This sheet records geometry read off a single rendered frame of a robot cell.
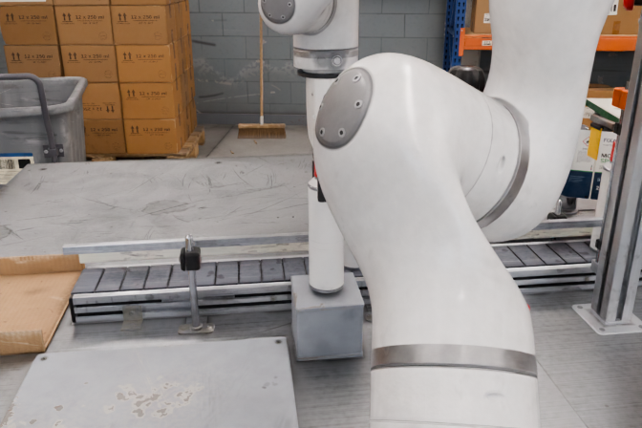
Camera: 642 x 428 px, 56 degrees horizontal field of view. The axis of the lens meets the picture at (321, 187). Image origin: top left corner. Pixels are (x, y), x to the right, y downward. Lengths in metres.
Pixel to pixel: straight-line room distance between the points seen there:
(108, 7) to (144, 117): 0.75
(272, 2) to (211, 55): 4.98
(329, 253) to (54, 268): 0.58
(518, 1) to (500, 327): 0.24
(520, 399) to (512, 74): 0.26
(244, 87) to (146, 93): 1.53
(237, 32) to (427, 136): 5.21
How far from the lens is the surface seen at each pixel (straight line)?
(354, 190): 0.44
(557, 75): 0.52
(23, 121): 2.99
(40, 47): 4.50
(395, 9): 5.47
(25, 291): 1.20
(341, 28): 0.77
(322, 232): 0.85
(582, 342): 1.04
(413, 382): 0.43
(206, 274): 1.06
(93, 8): 4.35
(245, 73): 5.64
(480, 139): 0.47
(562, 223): 1.12
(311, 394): 0.87
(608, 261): 1.08
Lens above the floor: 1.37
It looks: 20 degrees down
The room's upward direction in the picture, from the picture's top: straight up
